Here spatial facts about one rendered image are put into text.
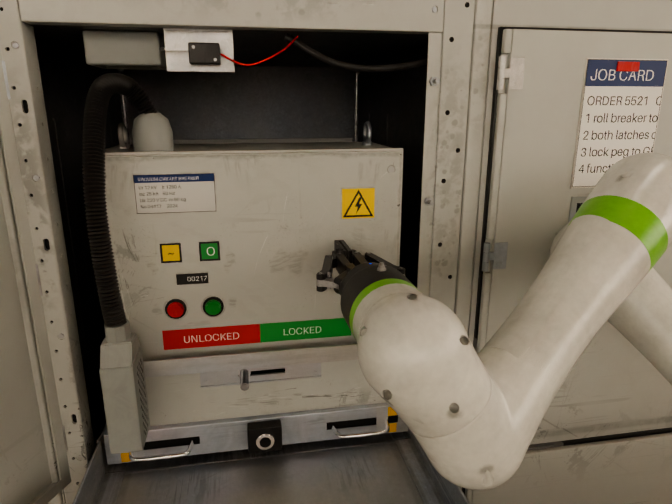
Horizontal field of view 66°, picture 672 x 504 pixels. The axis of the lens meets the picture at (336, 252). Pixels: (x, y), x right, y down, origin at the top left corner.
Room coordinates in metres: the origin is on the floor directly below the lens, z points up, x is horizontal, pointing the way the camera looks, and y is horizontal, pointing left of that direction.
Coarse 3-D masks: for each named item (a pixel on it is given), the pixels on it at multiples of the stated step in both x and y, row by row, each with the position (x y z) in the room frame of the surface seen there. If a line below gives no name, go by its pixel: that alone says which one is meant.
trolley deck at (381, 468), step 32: (352, 448) 0.83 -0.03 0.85; (384, 448) 0.83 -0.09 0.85; (128, 480) 0.75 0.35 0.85; (160, 480) 0.75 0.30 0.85; (192, 480) 0.75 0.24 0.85; (224, 480) 0.75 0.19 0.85; (256, 480) 0.75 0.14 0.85; (288, 480) 0.75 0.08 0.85; (320, 480) 0.75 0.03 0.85; (352, 480) 0.75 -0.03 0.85; (384, 480) 0.75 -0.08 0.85
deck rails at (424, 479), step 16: (96, 448) 0.74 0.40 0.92; (400, 448) 0.83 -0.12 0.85; (416, 448) 0.82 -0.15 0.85; (96, 464) 0.72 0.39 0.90; (416, 464) 0.78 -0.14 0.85; (96, 480) 0.71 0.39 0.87; (112, 480) 0.74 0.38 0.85; (416, 480) 0.74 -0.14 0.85; (432, 480) 0.74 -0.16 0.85; (80, 496) 0.64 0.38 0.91; (96, 496) 0.70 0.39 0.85; (112, 496) 0.70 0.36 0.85; (432, 496) 0.70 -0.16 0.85; (448, 496) 0.68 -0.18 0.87; (464, 496) 0.63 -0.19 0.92
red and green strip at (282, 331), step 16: (320, 320) 0.84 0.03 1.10; (336, 320) 0.84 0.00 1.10; (176, 336) 0.80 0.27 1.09; (192, 336) 0.80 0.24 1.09; (208, 336) 0.80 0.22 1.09; (224, 336) 0.81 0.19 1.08; (240, 336) 0.81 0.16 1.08; (256, 336) 0.82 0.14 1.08; (272, 336) 0.82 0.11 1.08; (288, 336) 0.83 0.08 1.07; (304, 336) 0.83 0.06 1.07; (320, 336) 0.84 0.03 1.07; (336, 336) 0.84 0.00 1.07
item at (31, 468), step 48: (0, 96) 0.74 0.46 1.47; (0, 192) 0.74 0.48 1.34; (0, 240) 0.73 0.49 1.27; (0, 288) 0.72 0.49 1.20; (0, 336) 0.70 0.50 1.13; (0, 384) 0.69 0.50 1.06; (48, 384) 0.74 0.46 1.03; (0, 432) 0.68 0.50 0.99; (0, 480) 0.66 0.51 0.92; (48, 480) 0.74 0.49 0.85
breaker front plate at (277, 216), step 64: (128, 192) 0.79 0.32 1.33; (256, 192) 0.82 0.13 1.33; (320, 192) 0.84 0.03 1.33; (384, 192) 0.86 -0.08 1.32; (128, 256) 0.78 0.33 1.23; (192, 256) 0.80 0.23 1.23; (256, 256) 0.82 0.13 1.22; (320, 256) 0.84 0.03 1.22; (384, 256) 0.86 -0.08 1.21; (128, 320) 0.78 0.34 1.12; (192, 320) 0.80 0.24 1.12; (256, 320) 0.82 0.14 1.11; (192, 384) 0.80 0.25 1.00; (256, 384) 0.82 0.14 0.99; (320, 384) 0.84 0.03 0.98
